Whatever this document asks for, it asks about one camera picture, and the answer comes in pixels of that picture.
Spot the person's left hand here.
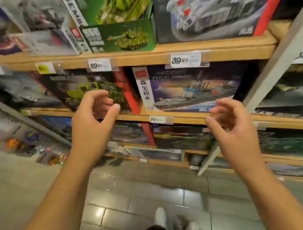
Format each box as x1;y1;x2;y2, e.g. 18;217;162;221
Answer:
71;90;121;164

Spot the person's right hand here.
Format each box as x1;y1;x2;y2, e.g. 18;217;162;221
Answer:
206;98;266;173

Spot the orange toy packet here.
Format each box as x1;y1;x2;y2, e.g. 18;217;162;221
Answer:
5;136;22;151

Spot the row of Challenger tank boxes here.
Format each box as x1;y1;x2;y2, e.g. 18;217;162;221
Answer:
152;0;281;44

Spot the row of grey vehicle boxes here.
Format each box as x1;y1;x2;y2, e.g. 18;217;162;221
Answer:
0;0;79;55

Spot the person's left forearm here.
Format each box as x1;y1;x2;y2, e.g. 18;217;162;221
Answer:
26;154;102;230

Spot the wooden shelf unit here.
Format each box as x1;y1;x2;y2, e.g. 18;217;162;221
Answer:
0;21;303;183

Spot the green display carton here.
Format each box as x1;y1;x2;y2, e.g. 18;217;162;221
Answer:
78;18;157;54

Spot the white wire display rack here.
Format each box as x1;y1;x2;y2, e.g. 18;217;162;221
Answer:
0;102;72;167

